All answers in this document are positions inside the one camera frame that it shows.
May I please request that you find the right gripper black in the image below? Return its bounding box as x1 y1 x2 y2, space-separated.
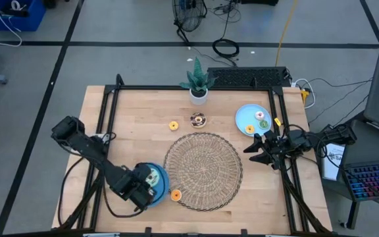
243 130 291 171

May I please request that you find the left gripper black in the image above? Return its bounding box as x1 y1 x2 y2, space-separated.
110 163 157 211

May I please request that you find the dark blue plate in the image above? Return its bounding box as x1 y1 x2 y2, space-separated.
136 161 170 209

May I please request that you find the large chocolate frosted donut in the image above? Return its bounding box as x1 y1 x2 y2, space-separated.
190 112 207 129

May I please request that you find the light blue plate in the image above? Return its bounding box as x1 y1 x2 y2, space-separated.
235 103 272 138

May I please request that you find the round woven straw placemat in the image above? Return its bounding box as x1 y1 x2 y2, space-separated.
163 132 243 212

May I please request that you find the white printed paper sheet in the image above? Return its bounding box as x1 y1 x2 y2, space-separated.
321 142 346 182

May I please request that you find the black keyboard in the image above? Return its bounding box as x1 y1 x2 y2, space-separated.
207 66 291 88

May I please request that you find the snake plant in white pot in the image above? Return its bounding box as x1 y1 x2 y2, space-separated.
178 57 218 106

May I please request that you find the dark desk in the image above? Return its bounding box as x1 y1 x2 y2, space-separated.
317 118 379 230

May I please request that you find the rainbow backlit keyboard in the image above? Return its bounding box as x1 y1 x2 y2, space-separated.
343 159 379 202

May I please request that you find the black floor fan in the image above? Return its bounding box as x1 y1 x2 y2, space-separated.
172 0 208 46

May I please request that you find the blue storage bin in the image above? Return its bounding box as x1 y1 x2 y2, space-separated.
0 0 47 32

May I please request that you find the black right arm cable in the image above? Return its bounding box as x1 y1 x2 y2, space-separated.
281 123 309 172

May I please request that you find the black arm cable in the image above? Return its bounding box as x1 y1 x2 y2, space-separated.
57 157 144 228
281 123 309 172

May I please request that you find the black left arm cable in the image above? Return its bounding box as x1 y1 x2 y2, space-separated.
57 157 144 228

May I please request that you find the white power cable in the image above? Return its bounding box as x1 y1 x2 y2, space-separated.
293 78 317 110

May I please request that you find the black aluminium table frame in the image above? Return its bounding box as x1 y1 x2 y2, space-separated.
51 74 334 235

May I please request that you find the thin black floor cable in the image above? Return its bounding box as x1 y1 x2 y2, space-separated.
304 77 374 90

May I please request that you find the coiled black floor cable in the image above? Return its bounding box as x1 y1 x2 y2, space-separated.
212 38 240 59

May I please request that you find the yellow floor cable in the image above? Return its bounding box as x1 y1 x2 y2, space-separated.
274 0 299 66

